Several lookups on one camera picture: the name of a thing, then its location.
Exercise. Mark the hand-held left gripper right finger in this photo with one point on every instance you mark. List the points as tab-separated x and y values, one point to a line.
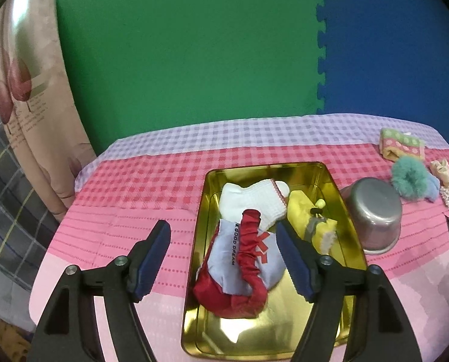
296	262

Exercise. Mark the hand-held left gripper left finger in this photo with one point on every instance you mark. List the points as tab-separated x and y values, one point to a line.
154	258

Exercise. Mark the grey sock with red print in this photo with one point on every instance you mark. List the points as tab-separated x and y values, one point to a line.
224	256

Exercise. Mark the gold tin box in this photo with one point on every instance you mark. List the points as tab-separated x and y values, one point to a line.
262	332

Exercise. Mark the green fluffy scrunchie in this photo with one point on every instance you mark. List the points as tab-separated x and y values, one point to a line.
400	181

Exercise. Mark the blue fluffy scrunchie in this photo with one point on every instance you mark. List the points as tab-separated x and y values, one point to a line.
434	188

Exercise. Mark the beige bow hair clip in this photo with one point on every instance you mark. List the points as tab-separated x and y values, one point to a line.
441	171

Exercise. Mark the small black yellow clip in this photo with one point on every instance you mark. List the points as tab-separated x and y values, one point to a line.
315	213

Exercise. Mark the white sock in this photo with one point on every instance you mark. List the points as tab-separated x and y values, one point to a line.
254	200

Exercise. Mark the pink checkered tablecloth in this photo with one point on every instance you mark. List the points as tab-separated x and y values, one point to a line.
133	181

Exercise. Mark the steel bowl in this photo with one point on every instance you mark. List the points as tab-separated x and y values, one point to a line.
375	211

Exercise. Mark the grey plaid blanket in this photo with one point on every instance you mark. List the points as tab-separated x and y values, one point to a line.
5	196

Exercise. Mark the yellow patterned cloth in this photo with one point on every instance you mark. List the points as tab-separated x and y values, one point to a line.
13	341

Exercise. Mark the floral curtain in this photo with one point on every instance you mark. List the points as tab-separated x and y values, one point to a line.
32	83

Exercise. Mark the green foam mat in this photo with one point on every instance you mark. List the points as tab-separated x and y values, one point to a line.
190	45

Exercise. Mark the blue foam mat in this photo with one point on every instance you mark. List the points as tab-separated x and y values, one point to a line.
390	45

